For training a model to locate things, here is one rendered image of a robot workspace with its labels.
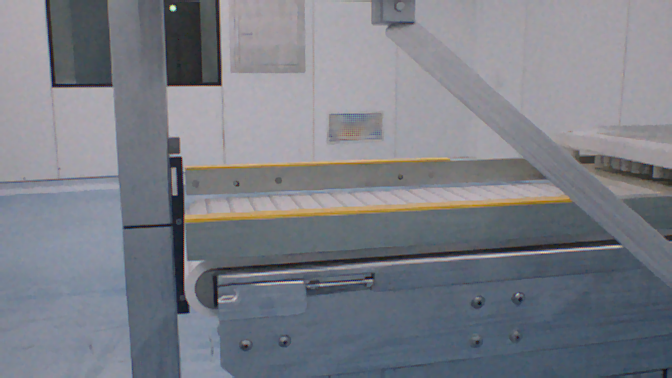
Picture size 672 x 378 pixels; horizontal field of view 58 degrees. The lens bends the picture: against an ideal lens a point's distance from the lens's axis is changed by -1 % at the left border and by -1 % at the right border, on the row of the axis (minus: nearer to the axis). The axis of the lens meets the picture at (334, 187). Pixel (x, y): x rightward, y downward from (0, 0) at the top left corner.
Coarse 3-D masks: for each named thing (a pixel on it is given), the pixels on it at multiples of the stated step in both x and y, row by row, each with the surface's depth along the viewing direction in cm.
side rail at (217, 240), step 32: (192, 224) 47; (224, 224) 48; (256, 224) 48; (288, 224) 49; (320, 224) 50; (352, 224) 50; (384, 224) 51; (416, 224) 52; (448, 224) 52; (480, 224) 53; (512, 224) 54; (544, 224) 54; (576, 224) 55; (192, 256) 48; (224, 256) 48; (256, 256) 49
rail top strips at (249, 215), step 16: (336, 160) 79; (352, 160) 79; (368, 160) 79; (384, 160) 79; (400, 160) 79; (416, 160) 80; (432, 160) 80; (320, 208) 51; (336, 208) 51; (352, 208) 51; (368, 208) 51; (384, 208) 51; (400, 208) 51; (416, 208) 51; (432, 208) 52; (448, 208) 52
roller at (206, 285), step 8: (208, 272) 50; (216, 272) 49; (200, 280) 49; (208, 280) 49; (216, 280) 49; (200, 288) 49; (208, 288) 50; (216, 288) 50; (200, 296) 49; (208, 296) 50; (216, 296) 50; (208, 304) 50; (216, 304) 50
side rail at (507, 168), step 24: (240, 168) 75; (264, 168) 75; (288, 168) 76; (312, 168) 77; (336, 168) 77; (360, 168) 78; (384, 168) 79; (408, 168) 80; (432, 168) 80; (456, 168) 81; (480, 168) 82; (504, 168) 83; (528, 168) 84; (192, 192) 74; (216, 192) 74; (240, 192) 75
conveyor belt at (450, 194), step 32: (352, 192) 78; (384, 192) 78; (416, 192) 78; (448, 192) 78; (480, 192) 78; (512, 192) 78; (544, 192) 78; (288, 256) 51; (320, 256) 52; (352, 256) 53; (384, 256) 53; (192, 288) 50
